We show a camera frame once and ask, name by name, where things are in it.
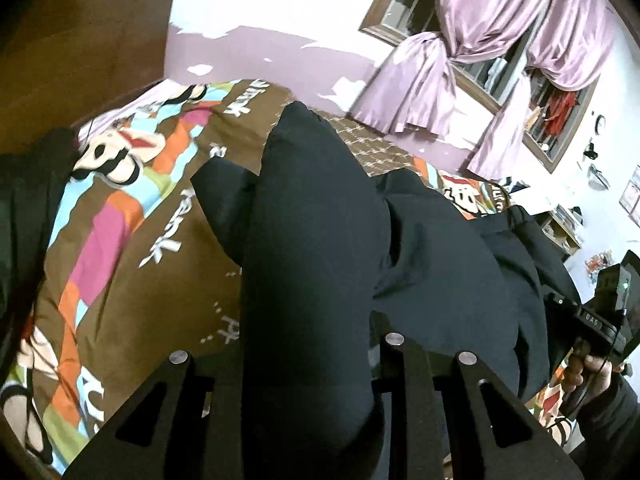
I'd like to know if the pink striped pillow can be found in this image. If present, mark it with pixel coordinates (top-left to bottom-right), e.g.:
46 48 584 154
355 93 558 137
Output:
77 80 191 131

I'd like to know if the small colourful wall sticker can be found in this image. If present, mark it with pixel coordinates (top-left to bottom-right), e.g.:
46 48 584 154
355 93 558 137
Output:
585 250 613 273

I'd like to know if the person's right hand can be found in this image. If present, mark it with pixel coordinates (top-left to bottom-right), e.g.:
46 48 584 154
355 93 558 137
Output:
562 352 626 401

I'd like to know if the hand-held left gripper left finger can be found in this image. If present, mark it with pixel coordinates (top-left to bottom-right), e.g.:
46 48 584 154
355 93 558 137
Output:
62 350 246 480

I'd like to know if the dark cloth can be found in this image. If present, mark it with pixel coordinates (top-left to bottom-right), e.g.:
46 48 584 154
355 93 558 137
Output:
0 127 81 311

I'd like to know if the brown patterned pillow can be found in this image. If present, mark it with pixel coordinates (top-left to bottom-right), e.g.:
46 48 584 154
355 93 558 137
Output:
320 110 416 178

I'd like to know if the cartoon printed bed sheet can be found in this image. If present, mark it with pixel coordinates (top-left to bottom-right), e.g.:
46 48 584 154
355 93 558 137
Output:
0 77 586 466

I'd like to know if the wall poster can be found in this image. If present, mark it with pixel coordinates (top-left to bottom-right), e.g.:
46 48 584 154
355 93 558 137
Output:
620 165 640 226

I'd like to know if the cluttered wooden shelf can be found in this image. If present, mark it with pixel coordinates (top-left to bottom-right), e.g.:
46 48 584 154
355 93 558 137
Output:
540 205 583 261

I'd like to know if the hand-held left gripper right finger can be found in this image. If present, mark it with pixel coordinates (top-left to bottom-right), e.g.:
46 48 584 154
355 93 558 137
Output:
370 310 583 480

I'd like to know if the wooden headboard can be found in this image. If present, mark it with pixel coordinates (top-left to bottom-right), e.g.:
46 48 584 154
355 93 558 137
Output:
0 0 176 156

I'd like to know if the wooden window frame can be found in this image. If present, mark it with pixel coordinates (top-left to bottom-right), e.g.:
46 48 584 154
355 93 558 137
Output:
360 0 598 173

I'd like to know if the red garment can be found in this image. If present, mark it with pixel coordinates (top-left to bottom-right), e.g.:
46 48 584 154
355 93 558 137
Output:
545 90 576 136

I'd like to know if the purple curtain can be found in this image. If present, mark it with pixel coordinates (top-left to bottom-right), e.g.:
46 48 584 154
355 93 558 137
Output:
350 0 566 136
467 0 621 181

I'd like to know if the black jacket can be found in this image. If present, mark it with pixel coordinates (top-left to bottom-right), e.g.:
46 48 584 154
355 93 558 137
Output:
190 101 583 480

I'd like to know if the person's right forearm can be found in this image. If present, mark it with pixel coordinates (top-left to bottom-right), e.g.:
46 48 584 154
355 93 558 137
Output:
570 375 640 480

